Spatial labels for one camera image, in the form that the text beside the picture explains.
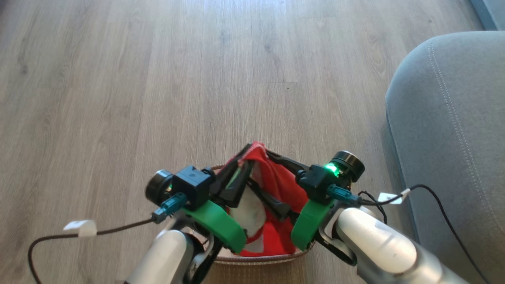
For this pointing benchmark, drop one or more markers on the right gripper green banded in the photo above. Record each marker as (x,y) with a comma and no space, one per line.
(309,225)

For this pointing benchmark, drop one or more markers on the left gripper green banded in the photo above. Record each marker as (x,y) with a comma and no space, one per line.
(221,227)

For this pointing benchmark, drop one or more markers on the red and white clothing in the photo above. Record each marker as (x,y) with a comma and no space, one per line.
(280,181)

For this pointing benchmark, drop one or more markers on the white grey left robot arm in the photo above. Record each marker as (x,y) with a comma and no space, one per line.
(165,256)

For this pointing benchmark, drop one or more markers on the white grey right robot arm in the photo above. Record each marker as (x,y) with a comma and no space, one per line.
(378,244)

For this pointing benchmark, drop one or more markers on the cream plastic laundry basket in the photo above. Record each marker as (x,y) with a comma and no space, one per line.
(260,260)

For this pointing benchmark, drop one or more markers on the grey sofa with yellow back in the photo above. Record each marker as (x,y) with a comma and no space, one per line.
(446,138)

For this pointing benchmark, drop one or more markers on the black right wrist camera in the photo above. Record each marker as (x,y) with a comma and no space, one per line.
(321,179)

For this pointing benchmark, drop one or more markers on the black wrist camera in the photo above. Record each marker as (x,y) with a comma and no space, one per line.
(191,185)
(321,179)

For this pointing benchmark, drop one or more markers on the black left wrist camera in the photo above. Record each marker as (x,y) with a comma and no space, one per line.
(191,185)

